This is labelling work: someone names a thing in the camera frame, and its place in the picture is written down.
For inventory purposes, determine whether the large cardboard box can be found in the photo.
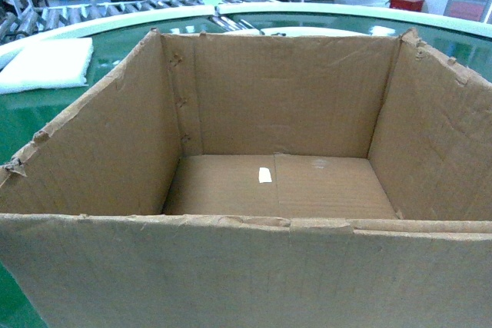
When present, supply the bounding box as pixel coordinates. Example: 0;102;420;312
1;30;491;327

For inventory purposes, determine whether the green round conveyor table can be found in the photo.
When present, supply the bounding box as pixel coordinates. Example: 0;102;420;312
0;2;492;328

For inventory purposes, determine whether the white foam pad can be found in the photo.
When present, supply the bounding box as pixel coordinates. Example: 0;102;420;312
1;38;94;94

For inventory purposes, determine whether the red planter box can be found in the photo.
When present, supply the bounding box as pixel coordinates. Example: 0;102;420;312
389;0;424;12

